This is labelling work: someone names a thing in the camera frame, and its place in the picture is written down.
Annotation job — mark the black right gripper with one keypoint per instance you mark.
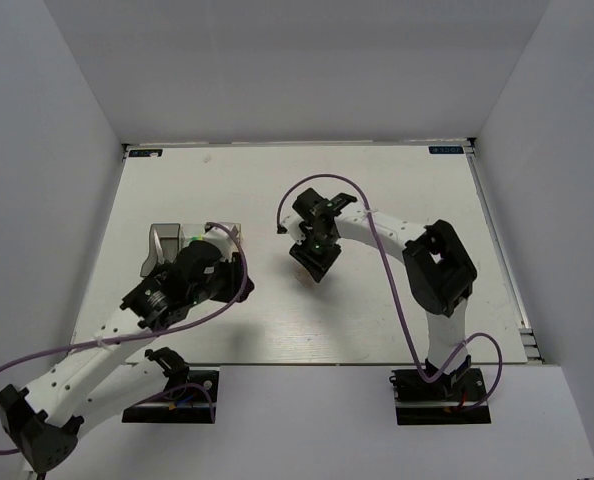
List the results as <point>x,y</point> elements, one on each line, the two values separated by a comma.
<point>317,272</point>

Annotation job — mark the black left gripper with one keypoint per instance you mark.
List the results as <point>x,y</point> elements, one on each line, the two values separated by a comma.
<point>234,273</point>

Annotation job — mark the white eraser block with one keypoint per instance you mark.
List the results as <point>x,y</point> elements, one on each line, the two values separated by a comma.
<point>304,278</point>

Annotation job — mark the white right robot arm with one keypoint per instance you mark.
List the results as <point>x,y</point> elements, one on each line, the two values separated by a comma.
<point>439,270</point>

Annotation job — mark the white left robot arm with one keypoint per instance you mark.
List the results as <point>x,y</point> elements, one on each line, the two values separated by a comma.
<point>46,418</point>

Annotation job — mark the orange plastic container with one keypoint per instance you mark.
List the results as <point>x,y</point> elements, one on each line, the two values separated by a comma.
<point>223,233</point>

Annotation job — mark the clear plastic container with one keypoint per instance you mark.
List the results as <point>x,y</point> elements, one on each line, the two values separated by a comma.
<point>190,232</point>

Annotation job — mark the smoky grey plastic container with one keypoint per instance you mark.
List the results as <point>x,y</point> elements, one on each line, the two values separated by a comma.
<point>170,230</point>

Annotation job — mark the left corner label sticker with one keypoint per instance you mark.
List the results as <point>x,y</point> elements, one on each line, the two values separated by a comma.
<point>145,153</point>

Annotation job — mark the corner label sticker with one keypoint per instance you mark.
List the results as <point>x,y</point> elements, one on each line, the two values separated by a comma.
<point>446,150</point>
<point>145,153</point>

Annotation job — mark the right corner label sticker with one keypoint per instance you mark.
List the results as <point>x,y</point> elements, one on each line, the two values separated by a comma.
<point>446,150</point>

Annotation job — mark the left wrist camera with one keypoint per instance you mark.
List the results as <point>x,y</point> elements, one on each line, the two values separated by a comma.
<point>225,250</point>

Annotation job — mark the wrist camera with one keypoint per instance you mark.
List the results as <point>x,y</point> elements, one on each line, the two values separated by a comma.
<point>225,250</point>
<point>291,225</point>

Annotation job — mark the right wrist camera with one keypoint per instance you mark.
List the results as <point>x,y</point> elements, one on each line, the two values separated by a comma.
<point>291,225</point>

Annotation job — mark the black handled scissors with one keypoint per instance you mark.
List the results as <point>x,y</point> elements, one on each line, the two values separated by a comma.
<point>163,246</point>

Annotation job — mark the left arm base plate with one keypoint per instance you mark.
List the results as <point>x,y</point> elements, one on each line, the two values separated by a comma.
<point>196,404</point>

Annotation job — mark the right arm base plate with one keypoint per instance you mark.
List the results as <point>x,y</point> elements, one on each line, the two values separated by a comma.
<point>418,403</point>

